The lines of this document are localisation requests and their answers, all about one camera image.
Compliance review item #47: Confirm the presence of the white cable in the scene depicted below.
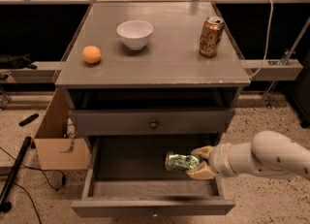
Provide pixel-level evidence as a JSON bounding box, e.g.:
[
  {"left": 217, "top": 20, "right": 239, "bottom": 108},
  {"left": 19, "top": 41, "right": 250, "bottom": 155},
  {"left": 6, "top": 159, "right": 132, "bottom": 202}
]
[{"left": 250, "top": 0, "right": 275, "bottom": 80}]

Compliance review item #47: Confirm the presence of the black cable on floor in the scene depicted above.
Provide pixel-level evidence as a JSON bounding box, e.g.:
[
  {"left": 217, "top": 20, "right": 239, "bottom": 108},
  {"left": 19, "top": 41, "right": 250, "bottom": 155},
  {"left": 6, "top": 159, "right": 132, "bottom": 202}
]
[{"left": 0, "top": 145, "right": 68, "bottom": 224}]

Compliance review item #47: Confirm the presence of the gold soda can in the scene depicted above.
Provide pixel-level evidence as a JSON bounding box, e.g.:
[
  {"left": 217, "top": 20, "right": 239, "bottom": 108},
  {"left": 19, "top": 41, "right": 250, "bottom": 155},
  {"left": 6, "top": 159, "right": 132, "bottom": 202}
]
[{"left": 200, "top": 16, "right": 225, "bottom": 57}]

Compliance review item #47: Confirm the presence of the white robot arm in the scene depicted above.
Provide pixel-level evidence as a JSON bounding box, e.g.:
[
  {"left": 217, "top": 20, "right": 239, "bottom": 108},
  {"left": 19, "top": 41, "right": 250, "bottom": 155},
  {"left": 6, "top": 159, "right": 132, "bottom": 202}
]
[{"left": 186, "top": 131, "right": 310, "bottom": 179}]

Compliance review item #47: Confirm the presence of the white ceramic bowl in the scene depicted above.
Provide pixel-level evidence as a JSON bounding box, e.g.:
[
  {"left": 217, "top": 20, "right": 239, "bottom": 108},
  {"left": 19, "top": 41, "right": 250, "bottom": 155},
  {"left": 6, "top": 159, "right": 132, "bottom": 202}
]
[{"left": 116, "top": 20, "right": 153, "bottom": 50}]

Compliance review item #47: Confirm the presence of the black marker on floor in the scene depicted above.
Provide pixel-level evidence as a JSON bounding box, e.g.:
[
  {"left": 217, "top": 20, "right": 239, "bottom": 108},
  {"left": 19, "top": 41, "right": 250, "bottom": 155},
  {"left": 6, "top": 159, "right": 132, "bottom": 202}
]
[{"left": 18, "top": 113, "right": 39, "bottom": 127}]

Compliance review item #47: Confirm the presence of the black cloth on rail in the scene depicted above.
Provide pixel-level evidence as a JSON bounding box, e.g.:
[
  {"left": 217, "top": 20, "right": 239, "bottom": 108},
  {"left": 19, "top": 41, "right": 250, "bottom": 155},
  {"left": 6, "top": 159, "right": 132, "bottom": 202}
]
[{"left": 0, "top": 54, "right": 37, "bottom": 70}]

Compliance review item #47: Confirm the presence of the green soda can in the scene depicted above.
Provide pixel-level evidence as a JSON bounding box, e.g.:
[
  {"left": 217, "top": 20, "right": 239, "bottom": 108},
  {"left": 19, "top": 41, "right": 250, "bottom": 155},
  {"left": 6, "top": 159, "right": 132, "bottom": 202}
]
[{"left": 165, "top": 152, "right": 202, "bottom": 172}]

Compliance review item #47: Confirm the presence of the cardboard box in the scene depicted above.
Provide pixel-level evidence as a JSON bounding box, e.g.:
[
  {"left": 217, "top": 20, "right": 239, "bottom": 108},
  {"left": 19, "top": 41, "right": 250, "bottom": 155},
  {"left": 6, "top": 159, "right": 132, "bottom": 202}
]
[{"left": 34, "top": 90, "right": 91, "bottom": 170}]

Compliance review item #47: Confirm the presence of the closed grey top drawer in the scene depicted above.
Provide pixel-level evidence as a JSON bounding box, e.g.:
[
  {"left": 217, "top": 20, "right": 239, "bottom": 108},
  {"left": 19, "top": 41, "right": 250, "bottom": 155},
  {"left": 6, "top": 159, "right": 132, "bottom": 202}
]
[{"left": 69, "top": 109, "right": 234, "bottom": 136}]

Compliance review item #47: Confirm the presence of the open grey middle drawer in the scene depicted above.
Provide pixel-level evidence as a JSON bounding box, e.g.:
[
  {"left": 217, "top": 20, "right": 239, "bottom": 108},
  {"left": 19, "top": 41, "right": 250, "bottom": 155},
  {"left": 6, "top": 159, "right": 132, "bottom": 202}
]
[{"left": 72, "top": 135, "right": 235, "bottom": 217}]

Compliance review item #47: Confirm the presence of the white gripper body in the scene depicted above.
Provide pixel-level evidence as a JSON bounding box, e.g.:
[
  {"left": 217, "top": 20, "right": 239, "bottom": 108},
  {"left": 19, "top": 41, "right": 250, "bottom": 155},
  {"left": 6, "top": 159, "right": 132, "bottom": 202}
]
[{"left": 208, "top": 144, "right": 233, "bottom": 177}]

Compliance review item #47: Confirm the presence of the black pole on floor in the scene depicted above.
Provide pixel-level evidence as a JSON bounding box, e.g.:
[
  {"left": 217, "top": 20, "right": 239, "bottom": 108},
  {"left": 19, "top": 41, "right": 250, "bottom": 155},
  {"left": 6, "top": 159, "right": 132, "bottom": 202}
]
[{"left": 0, "top": 137, "right": 32, "bottom": 212}]

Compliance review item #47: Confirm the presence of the orange fruit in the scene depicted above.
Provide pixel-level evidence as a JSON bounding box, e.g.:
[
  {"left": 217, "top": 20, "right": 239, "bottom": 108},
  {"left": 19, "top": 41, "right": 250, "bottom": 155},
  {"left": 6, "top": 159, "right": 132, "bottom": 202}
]
[{"left": 82, "top": 46, "right": 101, "bottom": 64}]

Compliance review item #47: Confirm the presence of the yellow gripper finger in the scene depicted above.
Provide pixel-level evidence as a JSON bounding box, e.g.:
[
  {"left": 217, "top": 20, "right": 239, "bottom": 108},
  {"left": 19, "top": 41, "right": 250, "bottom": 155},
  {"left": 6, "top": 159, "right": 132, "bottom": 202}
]
[
  {"left": 191, "top": 145, "right": 213, "bottom": 159},
  {"left": 186, "top": 161, "right": 215, "bottom": 180}
]

